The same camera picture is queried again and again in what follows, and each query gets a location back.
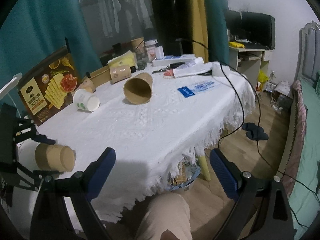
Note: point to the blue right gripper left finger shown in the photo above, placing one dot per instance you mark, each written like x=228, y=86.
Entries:
x=98, y=172

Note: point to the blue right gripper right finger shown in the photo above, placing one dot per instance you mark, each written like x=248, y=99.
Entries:
x=224, y=172

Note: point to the person knee beige trousers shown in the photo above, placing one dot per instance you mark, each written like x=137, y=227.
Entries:
x=167, y=217

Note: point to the white paper cup green print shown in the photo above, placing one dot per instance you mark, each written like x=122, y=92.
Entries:
x=85, y=100

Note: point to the green bed sheet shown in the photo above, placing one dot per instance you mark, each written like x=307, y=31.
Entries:
x=303, y=199

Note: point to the white tablecloth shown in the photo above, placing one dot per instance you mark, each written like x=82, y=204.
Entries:
x=149, y=139

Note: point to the brown cracker box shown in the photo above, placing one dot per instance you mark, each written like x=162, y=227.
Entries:
x=44, y=89

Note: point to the brown paper cup lying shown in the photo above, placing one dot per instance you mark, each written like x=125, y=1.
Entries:
x=119, y=73
x=88, y=85

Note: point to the blue white paper strip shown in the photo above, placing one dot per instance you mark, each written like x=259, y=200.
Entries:
x=196, y=88

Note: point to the brown paper tray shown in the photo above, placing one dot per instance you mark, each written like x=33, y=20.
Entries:
x=100, y=76

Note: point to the white desk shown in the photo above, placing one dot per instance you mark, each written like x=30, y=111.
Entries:
x=250, y=62

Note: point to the yellow tissue box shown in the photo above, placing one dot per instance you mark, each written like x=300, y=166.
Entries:
x=127, y=59

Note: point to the white long box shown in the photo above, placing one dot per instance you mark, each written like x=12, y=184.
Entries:
x=167, y=60

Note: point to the grey bed headboard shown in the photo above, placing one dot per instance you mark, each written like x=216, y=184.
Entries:
x=308, y=59

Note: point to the white pill bottle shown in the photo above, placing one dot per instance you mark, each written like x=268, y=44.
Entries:
x=150, y=47

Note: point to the black monitor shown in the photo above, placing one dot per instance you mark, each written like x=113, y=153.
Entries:
x=253, y=29

